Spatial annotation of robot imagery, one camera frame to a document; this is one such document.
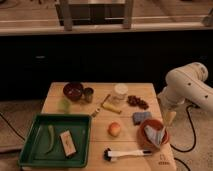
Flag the white dish brush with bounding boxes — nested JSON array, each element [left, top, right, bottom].
[[103, 148, 152, 162]]

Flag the black cable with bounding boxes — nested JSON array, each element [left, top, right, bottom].
[[170, 105, 198, 154]]

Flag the blue cloth in bowl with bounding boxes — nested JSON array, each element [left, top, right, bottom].
[[144, 125, 166, 148]]

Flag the dark red bowl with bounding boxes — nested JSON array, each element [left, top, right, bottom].
[[63, 82, 83, 101]]

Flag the wooden stool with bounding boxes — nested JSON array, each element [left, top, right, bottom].
[[55, 0, 134, 31]]

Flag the orange bowl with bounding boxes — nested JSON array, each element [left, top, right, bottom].
[[137, 119, 169, 151]]

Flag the dark grapes bunch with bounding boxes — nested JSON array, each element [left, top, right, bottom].
[[127, 95, 149, 110]]

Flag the yellow corn piece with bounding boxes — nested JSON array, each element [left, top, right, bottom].
[[102, 103, 122, 114]]

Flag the green chili pepper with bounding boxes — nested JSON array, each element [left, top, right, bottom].
[[45, 125, 55, 154]]

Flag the green tray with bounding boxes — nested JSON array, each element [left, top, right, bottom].
[[19, 114, 91, 168]]

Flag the wooden block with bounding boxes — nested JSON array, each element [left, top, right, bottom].
[[60, 131, 77, 157]]

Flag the small metal cup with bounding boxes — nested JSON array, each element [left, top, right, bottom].
[[83, 87, 94, 103]]

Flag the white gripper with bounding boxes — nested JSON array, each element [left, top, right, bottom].
[[157, 94, 176, 126]]

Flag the red yellow apple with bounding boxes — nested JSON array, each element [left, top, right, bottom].
[[108, 122, 121, 137]]

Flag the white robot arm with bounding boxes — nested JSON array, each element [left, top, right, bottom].
[[157, 62, 213, 126]]

